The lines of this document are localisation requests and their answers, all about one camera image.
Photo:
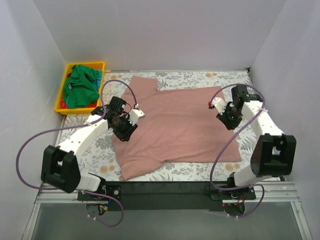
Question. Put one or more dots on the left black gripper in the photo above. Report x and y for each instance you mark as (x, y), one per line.
(125, 132)

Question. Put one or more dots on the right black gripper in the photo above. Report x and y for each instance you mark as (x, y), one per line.
(229, 122)

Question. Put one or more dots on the pink mario t shirt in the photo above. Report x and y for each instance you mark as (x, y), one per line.
(178, 127)

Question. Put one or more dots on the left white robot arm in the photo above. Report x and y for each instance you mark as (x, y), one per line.
(60, 166)

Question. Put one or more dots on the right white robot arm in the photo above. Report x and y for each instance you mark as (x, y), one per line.
(274, 153)

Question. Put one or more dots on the floral table mat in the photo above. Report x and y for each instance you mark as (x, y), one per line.
(100, 157)

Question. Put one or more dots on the blue t shirt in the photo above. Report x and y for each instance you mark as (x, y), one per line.
(97, 82)

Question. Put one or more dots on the green t shirt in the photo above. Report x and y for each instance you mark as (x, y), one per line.
(79, 87)

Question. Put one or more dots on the red t shirt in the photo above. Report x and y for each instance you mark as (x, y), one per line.
(64, 103)

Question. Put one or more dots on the yellow plastic bin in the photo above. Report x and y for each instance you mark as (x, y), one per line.
(96, 65)

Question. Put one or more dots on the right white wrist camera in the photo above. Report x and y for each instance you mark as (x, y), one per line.
(219, 104)

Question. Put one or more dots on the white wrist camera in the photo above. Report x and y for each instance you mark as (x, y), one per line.
(219, 104)
(135, 115)

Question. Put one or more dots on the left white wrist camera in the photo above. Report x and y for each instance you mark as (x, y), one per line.
(135, 115)

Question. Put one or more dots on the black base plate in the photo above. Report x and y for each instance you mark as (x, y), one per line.
(172, 195)

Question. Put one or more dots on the aluminium frame rail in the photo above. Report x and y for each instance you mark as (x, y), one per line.
(274, 191)

